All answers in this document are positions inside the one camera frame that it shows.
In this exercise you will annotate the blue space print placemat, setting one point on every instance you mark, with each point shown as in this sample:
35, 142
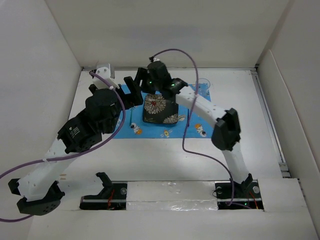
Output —
198, 127

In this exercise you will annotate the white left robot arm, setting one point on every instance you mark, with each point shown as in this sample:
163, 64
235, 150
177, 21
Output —
89, 130

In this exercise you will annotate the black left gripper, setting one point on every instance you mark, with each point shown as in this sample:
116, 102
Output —
135, 99

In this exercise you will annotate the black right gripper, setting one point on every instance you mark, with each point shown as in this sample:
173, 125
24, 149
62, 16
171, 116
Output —
143, 73

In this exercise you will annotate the iridescent metal fork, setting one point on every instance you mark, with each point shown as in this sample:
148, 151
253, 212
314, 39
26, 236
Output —
131, 115

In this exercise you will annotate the black floral square plate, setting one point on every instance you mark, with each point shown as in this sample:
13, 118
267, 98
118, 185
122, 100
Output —
158, 110

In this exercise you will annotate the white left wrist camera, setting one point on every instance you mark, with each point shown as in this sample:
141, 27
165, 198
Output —
107, 72

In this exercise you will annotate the clear plastic cup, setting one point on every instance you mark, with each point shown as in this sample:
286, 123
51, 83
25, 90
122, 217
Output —
204, 87

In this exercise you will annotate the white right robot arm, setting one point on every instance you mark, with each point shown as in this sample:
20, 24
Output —
225, 122

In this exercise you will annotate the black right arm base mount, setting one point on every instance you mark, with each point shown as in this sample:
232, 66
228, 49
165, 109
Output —
250, 198

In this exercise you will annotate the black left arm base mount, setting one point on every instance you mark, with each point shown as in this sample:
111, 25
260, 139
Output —
112, 197

